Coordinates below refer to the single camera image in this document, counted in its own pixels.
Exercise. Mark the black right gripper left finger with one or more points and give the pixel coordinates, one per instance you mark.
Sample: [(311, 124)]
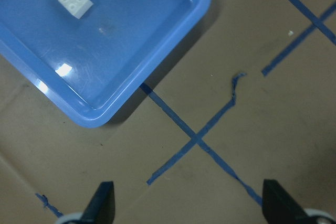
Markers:
[(101, 208)]

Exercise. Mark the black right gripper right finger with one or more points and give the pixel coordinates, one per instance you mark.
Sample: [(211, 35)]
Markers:
[(279, 207)]

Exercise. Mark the blue plastic tray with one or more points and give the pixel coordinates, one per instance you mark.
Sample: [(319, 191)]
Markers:
[(89, 67)]

